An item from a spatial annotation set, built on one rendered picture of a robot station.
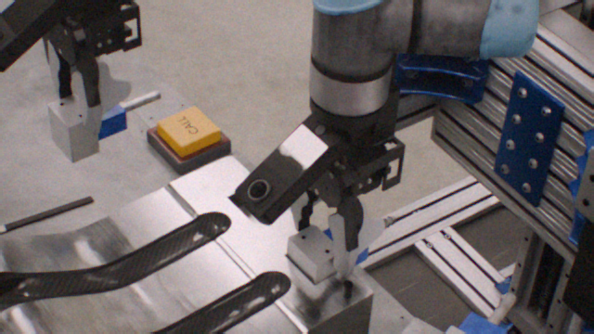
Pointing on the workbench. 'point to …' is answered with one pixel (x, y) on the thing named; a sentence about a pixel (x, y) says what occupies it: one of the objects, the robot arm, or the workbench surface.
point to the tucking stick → (45, 214)
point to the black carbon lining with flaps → (180, 237)
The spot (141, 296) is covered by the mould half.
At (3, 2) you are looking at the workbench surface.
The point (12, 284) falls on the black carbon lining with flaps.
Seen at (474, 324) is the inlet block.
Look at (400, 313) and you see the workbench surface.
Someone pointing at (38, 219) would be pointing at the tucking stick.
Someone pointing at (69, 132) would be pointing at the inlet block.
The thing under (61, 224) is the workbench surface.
